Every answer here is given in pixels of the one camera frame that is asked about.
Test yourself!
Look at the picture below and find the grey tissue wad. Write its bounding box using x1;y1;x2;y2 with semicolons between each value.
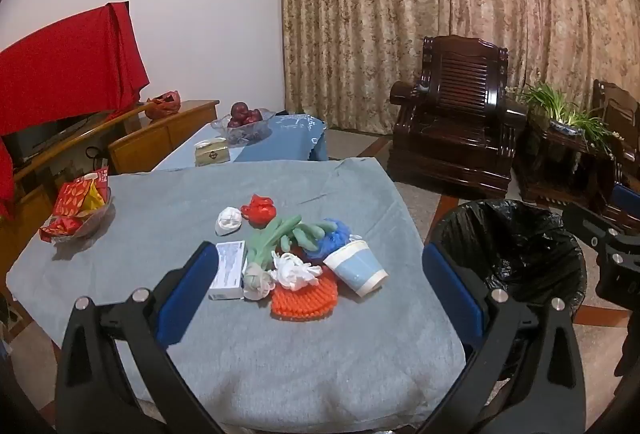
242;262;276;301

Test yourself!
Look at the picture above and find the green rubber glove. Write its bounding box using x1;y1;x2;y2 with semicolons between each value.
245;215;338;272

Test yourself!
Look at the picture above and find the white crumpled tissue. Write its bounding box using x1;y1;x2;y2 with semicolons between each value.
215;206;243;236

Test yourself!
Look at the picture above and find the blue tablecloth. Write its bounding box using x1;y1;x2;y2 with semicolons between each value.
152;114;329;172

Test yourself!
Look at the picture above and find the black-lined trash bin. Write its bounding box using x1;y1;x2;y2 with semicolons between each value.
425;200;587;380

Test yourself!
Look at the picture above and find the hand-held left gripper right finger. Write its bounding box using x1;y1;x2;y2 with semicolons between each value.
421;243;587;434

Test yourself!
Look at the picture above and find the black television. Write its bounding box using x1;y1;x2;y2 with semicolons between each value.
0;111;108;175

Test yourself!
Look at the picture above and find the blue plastic bag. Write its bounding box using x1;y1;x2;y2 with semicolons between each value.
305;219;353;265

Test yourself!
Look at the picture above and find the white cardboard box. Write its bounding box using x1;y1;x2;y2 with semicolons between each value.
208;241;248;301

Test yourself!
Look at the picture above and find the orange foam fruit net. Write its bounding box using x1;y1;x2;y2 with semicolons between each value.
270;271;339;322

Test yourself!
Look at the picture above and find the dark wooden slatted armchair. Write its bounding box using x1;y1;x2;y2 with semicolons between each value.
387;35;528;201

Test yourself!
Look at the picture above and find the glass snack dish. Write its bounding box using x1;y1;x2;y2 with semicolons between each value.
40;199;113;242

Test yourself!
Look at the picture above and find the red bag with pattern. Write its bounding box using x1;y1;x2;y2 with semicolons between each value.
145;90;182;119

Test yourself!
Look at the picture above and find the blue and white plant pot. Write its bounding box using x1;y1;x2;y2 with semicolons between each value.
550;119;586;137

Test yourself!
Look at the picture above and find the wooden TV cabinet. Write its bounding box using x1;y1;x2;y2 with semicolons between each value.
0;100;221;275

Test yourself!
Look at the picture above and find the beige tissue box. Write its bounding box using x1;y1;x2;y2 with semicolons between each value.
194;139;232;167

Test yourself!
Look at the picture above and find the small red snack packet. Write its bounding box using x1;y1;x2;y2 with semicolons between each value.
39;216;83;242

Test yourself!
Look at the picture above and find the red plastic bag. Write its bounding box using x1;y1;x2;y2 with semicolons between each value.
240;194;277;227

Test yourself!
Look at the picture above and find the patterned beige curtain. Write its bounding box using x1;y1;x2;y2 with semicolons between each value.
274;0;640;149

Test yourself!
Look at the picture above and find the grey tablecloth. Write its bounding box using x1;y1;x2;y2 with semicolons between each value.
6;157;468;432

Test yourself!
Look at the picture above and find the dark wooden side table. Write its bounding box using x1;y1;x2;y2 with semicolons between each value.
515;114;608;209

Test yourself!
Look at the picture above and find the blue and white paper cup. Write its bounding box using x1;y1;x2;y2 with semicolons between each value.
323;236;390;298

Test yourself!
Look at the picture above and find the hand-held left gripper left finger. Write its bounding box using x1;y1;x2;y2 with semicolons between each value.
54;241;226;434

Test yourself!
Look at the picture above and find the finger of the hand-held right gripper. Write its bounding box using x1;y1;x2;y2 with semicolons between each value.
562;203;640;302
611;183;640;221

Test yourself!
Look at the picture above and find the glass fruit bowl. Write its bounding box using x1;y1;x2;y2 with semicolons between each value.
211;110;276;145

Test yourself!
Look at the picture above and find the red cloth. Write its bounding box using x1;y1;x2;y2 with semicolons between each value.
0;2;150;219

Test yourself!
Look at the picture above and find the green potted plant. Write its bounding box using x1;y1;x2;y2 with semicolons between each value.
507;82;623;155

